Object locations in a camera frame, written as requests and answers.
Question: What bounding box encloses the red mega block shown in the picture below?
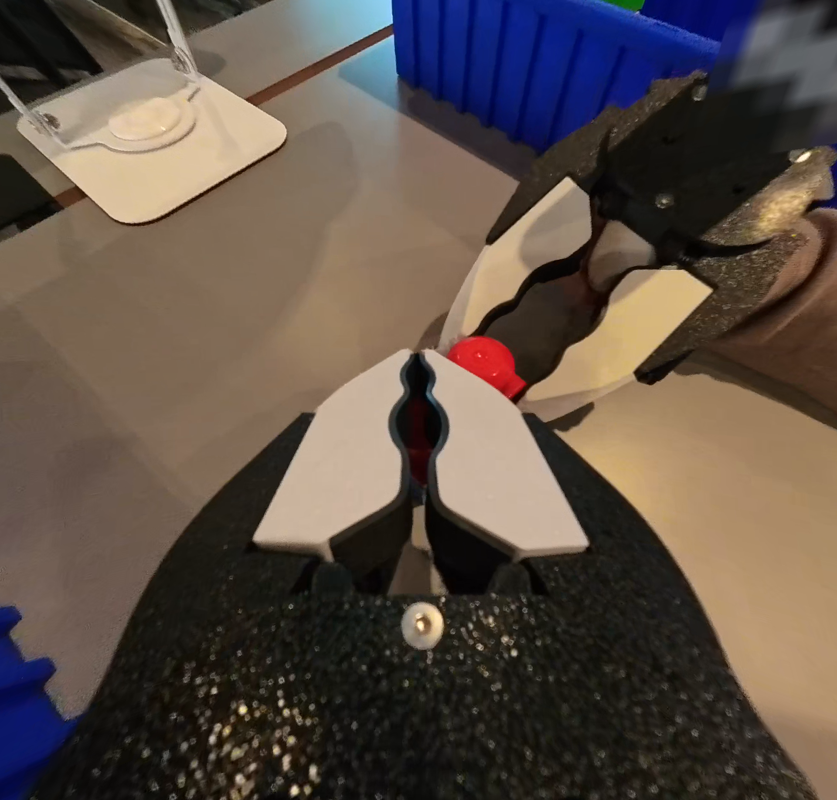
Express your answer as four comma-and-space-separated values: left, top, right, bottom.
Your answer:
392, 336, 528, 487

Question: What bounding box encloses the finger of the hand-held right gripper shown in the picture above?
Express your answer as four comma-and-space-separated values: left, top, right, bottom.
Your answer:
520, 265, 715, 403
437, 174, 606, 353

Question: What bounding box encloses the white stand base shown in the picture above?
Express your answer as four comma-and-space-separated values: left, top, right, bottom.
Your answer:
16, 58, 289, 226

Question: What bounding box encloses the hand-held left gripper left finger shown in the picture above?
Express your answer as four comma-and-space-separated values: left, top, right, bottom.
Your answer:
252, 349, 421, 580

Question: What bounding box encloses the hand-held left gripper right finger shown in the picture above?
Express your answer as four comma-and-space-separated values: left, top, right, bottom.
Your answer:
424, 349, 591, 593

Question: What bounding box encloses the blue plastic bin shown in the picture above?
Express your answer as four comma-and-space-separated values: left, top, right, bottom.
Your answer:
0, 607, 79, 800
389, 0, 779, 155

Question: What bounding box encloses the clear acrylic sign holder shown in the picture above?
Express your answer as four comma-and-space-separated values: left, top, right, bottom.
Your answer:
0, 0, 200, 154

